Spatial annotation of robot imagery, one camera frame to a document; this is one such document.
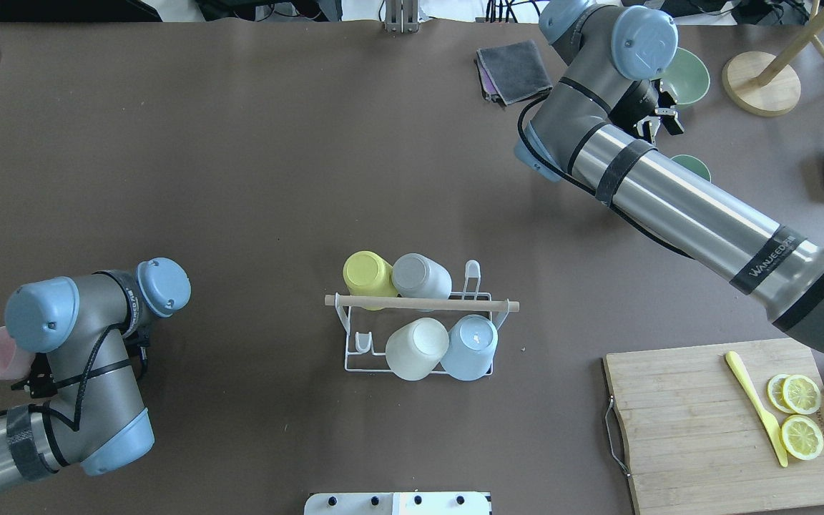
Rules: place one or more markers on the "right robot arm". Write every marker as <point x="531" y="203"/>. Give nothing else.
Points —
<point x="607" y="50"/>

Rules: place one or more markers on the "grey cloth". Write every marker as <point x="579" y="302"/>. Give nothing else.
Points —
<point x="517" y="71"/>

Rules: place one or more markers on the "pink cup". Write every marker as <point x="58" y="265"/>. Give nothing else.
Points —
<point x="15" y="362"/>

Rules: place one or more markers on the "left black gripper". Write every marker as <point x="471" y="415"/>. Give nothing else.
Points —
<point x="41" y="380"/>

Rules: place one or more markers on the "lemon slice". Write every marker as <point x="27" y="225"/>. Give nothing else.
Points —
<point x="801" y="394"/>
<point x="802" y="437"/>
<point x="774" y="391"/>

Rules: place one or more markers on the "grey cup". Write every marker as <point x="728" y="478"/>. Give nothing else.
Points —
<point x="417" y="276"/>

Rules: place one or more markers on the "green bowl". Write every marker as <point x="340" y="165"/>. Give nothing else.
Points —
<point x="686" y="79"/>

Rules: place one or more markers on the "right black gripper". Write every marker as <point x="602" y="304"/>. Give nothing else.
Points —
<point x="634" y="104"/>

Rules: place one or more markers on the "cream white cup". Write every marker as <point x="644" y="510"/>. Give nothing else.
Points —
<point x="414" y="350"/>

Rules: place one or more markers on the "aluminium frame post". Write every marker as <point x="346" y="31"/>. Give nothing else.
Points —
<point x="402" y="16"/>

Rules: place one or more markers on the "green cup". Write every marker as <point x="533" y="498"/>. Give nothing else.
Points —
<point x="694" y="165"/>

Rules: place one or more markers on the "yellow cup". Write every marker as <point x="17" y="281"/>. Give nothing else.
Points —
<point x="367" y="274"/>

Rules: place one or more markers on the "wooden mug tree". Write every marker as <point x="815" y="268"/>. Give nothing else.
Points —
<point x="764" y="84"/>

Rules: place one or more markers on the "yellow plastic knife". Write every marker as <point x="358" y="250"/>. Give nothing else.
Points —
<point x="768" y="420"/>

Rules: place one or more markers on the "light blue cup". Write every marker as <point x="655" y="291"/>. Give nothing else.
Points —
<point x="472" y="343"/>

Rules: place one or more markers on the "bamboo cutting board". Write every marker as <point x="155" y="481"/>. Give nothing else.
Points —
<point x="692" y="441"/>

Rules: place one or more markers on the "white wire cup rack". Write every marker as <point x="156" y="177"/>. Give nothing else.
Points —
<point x="360" y="354"/>

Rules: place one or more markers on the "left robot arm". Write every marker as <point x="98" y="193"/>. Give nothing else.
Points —
<point x="93" y="414"/>

